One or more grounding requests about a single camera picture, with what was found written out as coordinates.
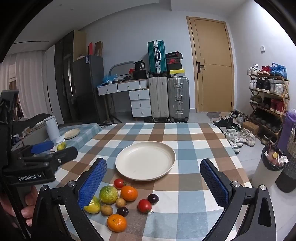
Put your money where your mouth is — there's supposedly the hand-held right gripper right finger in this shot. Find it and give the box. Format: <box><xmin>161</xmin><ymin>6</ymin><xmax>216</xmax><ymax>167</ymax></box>
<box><xmin>200</xmin><ymin>159</ymin><xmax>277</xmax><ymax>241</ymax></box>

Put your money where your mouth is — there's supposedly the teal suitcase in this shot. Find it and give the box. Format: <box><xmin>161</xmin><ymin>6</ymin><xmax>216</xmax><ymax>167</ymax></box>
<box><xmin>147</xmin><ymin>40</ymin><xmax>167</xmax><ymax>75</ymax></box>

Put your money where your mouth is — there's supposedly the white trash bin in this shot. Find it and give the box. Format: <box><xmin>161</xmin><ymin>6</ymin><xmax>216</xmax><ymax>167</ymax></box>
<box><xmin>252</xmin><ymin>146</ymin><xmax>289</xmax><ymax>189</ymax></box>

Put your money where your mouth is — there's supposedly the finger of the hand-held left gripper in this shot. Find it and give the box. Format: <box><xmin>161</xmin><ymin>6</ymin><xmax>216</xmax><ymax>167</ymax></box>
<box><xmin>22</xmin><ymin>142</ymin><xmax>55</xmax><ymax>158</ymax></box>
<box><xmin>30</xmin><ymin>146</ymin><xmax>78</xmax><ymax>171</ymax></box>

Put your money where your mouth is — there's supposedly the white drawer cabinet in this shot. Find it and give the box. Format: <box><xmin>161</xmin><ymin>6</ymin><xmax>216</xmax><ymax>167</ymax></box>
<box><xmin>129</xmin><ymin>89</ymin><xmax>152</xmax><ymax>119</ymax></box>

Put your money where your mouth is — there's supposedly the black tripod stand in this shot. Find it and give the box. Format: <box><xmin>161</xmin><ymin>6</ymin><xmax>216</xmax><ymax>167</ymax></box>
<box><xmin>103</xmin><ymin>95</ymin><xmax>123</xmax><ymax>124</ymax></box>

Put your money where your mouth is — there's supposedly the dark grey refrigerator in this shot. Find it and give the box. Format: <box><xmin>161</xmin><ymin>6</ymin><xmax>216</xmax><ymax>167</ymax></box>
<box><xmin>73</xmin><ymin>55</ymin><xmax>105</xmax><ymax>123</ymax></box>

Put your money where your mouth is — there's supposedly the silver suitcase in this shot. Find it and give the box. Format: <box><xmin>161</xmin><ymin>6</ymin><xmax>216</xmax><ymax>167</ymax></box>
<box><xmin>167</xmin><ymin>77</ymin><xmax>190</xmax><ymax>122</ymax></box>

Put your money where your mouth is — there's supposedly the dark ribbed basket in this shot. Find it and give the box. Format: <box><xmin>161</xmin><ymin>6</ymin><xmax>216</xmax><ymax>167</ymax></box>
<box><xmin>275</xmin><ymin>160</ymin><xmax>296</xmax><ymax>193</ymax></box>

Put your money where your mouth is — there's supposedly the purple plastic bag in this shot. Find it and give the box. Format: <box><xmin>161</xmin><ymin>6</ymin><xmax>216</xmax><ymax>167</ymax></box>
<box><xmin>277</xmin><ymin>109</ymin><xmax>296</xmax><ymax>153</ymax></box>

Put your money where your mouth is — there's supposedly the blue plastic bag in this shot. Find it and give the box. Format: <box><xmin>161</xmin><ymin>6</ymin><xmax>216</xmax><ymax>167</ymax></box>
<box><xmin>102</xmin><ymin>74</ymin><xmax>119</xmax><ymax>85</ymax></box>

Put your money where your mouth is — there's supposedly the white desk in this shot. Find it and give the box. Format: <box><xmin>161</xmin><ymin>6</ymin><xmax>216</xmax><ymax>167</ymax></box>
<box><xmin>97</xmin><ymin>79</ymin><xmax>148</xmax><ymax>123</ymax></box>

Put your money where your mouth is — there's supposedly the white cylindrical container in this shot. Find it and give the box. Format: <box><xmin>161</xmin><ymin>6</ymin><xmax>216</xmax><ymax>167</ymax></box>
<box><xmin>44</xmin><ymin>116</ymin><xmax>60</xmax><ymax>142</ymax></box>

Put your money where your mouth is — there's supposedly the grey arched frame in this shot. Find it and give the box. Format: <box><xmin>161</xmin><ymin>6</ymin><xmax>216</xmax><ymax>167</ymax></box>
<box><xmin>109</xmin><ymin>61</ymin><xmax>136</xmax><ymax>80</ymax></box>

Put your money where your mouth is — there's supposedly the woven basket bag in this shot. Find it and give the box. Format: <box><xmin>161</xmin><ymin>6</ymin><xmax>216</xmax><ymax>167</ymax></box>
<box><xmin>286</xmin><ymin>123</ymin><xmax>296</xmax><ymax>161</ymax></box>

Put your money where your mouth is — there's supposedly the smooth yellow-green lemon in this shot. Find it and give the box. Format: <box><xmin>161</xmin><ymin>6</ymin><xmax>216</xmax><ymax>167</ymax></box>
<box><xmin>84</xmin><ymin>196</ymin><xmax>101</xmax><ymax>214</ymax></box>

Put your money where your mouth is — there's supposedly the person's left hand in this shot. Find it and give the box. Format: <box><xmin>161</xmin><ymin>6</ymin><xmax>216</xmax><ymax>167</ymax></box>
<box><xmin>20</xmin><ymin>185</ymin><xmax>39</xmax><ymax>227</ymax></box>

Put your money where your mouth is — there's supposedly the wooden shoe rack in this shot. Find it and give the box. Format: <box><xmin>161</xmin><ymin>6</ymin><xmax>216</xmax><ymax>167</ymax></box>
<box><xmin>247</xmin><ymin>62</ymin><xmax>288</xmax><ymax>139</ymax></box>
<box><xmin>248</xmin><ymin>74</ymin><xmax>291</xmax><ymax>144</ymax></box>

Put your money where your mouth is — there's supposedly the white curtain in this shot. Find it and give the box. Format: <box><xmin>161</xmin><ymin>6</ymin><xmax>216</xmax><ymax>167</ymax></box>
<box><xmin>0</xmin><ymin>52</ymin><xmax>45</xmax><ymax>118</ymax></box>

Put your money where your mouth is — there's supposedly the yellow black shoe box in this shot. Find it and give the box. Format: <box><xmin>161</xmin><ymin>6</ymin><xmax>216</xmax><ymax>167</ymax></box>
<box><xmin>169</xmin><ymin>69</ymin><xmax>186</xmax><ymax>78</ymax></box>

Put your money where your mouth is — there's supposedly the large cream plate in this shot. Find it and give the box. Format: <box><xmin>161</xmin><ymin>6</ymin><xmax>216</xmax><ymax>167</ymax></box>
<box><xmin>115</xmin><ymin>141</ymin><xmax>176</xmax><ymax>181</ymax></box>

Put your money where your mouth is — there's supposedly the tan wooden door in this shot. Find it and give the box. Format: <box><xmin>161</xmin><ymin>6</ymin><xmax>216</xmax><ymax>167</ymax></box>
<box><xmin>186</xmin><ymin>16</ymin><xmax>235</xmax><ymax>113</ymax></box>

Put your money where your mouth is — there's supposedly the scattered sneakers group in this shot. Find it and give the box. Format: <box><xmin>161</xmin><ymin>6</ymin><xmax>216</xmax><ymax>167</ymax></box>
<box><xmin>213</xmin><ymin>110</ymin><xmax>256</xmax><ymax>154</ymax></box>

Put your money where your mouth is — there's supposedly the black printed bag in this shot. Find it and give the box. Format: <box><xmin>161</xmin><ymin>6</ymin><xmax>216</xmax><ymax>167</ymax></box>
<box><xmin>134</xmin><ymin>60</ymin><xmax>148</xmax><ymax>71</ymax></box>

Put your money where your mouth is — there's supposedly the brown paper bag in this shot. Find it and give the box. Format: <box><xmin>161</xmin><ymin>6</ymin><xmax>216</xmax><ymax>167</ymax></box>
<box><xmin>95</xmin><ymin>41</ymin><xmax>104</xmax><ymax>57</ymax></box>

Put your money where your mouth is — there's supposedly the orange mandarin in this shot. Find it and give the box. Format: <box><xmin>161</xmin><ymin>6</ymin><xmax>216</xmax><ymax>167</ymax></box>
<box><xmin>120</xmin><ymin>186</ymin><xmax>138</xmax><ymax>202</ymax></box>
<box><xmin>107</xmin><ymin>214</ymin><xmax>127</xmax><ymax>232</ymax></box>

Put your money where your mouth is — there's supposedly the tall cardboard box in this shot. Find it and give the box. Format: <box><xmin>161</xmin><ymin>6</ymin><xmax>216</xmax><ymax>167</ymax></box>
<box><xmin>73</xmin><ymin>30</ymin><xmax>87</xmax><ymax>61</ymax></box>

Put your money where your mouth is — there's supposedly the small cream plate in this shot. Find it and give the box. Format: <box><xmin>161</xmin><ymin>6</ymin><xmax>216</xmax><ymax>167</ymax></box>
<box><xmin>64</xmin><ymin>128</ymin><xmax>80</xmax><ymax>140</ymax></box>

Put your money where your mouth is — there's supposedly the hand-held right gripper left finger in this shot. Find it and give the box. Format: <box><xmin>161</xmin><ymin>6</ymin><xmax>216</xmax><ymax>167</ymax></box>
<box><xmin>30</xmin><ymin>158</ymin><xmax>107</xmax><ymax>241</ymax></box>

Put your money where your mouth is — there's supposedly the dark wardrobe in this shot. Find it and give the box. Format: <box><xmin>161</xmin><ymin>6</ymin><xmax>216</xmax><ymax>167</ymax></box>
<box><xmin>54</xmin><ymin>30</ymin><xmax>75</xmax><ymax>124</ymax></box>

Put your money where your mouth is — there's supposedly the small cardboard box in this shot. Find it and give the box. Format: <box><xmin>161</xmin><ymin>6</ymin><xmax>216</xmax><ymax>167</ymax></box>
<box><xmin>242</xmin><ymin>121</ymin><xmax>260</xmax><ymax>135</ymax></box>

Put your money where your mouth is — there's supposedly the beige suitcase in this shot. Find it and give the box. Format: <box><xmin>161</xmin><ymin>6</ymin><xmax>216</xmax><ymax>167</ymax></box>
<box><xmin>148</xmin><ymin>76</ymin><xmax>169</xmax><ymax>122</ymax></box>

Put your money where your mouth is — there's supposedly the wrinkled green citrus fruit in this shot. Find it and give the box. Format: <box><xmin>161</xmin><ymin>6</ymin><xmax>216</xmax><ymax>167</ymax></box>
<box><xmin>99</xmin><ymin>185</ymin><xmax>119</xmax><ymax>205</ymax></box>

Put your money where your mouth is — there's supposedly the pale blue checked tablecloth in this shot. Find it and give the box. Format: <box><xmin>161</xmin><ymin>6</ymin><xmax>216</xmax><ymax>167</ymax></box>
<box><xmin>50</xmin><ymin>123</ymin><xmax>103</xmax><ymax>151</ymax></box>

